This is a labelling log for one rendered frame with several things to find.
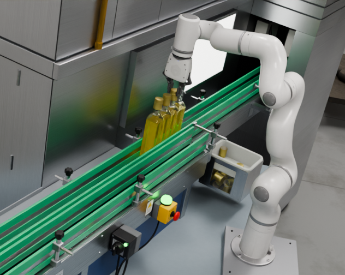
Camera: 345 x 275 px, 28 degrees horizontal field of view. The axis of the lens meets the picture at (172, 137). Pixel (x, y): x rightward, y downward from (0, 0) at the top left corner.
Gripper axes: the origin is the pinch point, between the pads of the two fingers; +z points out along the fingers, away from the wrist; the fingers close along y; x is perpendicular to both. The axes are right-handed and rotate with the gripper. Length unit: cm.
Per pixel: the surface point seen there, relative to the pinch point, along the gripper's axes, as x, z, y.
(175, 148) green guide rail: 0.0, 25.8, 5.9
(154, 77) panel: 3.5, 0.5, -12.2
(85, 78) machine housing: -41.7, -11.4, -15.7
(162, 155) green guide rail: -10.3, 24.8, 5.6
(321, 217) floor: 172, 134, 45
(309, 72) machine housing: 110, 15, 24
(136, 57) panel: -13.5, -13.3, -12.8
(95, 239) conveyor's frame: -68, 30, 14
